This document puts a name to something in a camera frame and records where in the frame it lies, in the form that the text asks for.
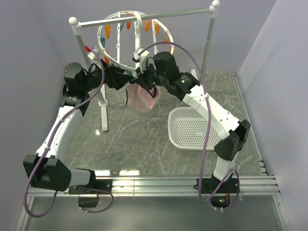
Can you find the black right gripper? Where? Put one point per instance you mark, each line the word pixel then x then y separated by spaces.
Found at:
pixel 142 77

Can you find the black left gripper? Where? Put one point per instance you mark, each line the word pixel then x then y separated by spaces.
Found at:
pixel 114 77

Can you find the teal front clothes peg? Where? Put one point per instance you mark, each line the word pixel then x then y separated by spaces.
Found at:
pixel 131 77

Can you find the pink underwear navy trim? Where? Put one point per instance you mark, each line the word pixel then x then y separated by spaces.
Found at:
pixel 138 99

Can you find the white round clip hanger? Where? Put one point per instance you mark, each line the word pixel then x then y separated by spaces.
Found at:
pixel 121 37

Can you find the white perforated plastic basket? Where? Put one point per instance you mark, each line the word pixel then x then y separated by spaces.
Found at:
pixel 187 129

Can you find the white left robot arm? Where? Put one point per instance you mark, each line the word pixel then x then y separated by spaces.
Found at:
pixel 45 169

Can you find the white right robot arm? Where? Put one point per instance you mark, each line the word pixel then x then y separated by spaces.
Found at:
pixel 216 118

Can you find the orange left clothes peg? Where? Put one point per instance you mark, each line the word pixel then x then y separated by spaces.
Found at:
pixel 106 58

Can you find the orange right middle peg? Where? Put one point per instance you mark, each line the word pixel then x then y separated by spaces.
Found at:
pixel 166 37

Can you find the teal left back peg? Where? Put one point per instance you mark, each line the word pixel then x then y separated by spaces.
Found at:
pixel 102 41

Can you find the orange right upper peg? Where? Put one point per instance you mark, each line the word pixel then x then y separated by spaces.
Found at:
pixel 156 29

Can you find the orange right back peg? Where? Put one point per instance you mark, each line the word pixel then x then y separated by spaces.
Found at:
pixel 148 24

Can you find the orange back left peg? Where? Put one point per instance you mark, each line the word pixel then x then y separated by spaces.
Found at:
pixel 107 31

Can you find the white clothes rack stand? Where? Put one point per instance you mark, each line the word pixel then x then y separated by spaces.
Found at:
pixel 95 55

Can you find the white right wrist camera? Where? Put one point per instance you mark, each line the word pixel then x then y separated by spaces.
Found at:
pixel 140 57

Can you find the aluminium mounting rail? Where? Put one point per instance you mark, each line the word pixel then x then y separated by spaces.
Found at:
pixel 135 186

